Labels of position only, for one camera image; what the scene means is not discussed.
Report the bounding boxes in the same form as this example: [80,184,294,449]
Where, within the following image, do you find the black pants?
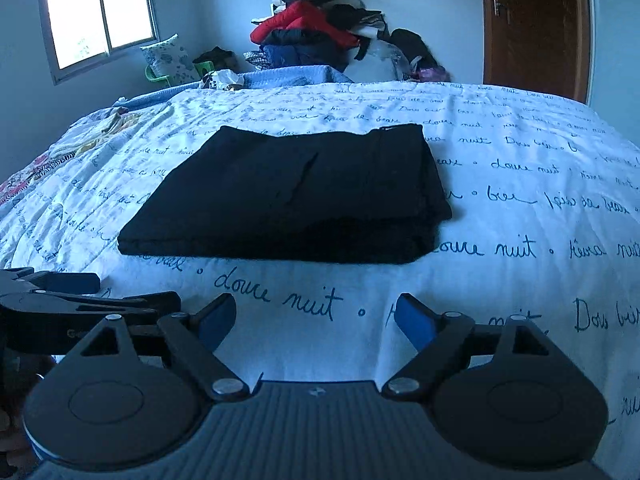
[118,124,452,264]

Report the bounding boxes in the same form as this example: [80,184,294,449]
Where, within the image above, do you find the colourful patterned quilt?
[1,106,149,205]

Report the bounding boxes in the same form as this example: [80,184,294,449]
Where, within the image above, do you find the white script-print bedspread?
[1,82,639,479]

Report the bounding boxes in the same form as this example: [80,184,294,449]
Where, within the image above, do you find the floral white pillow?
[140,34,194,75]

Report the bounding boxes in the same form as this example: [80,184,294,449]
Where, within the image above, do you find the green plastic chair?
[144,62,215,87]

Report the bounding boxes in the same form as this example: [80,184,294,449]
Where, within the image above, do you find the dark bag on chair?
[193,47,239,76]

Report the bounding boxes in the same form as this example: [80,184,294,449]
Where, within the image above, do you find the blue textured blanket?
[112,65,352,110]

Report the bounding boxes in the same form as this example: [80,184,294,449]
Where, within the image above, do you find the brown wooden door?
[483,0,591,103]

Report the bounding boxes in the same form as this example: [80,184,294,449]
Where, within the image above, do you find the pile of clothes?
[243,0,451,82]

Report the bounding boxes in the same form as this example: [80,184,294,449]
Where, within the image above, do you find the white sliding wardrobe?
[588,0,639,143]

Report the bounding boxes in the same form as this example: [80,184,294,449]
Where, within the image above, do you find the window with grey frame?
[38,0,158,84]

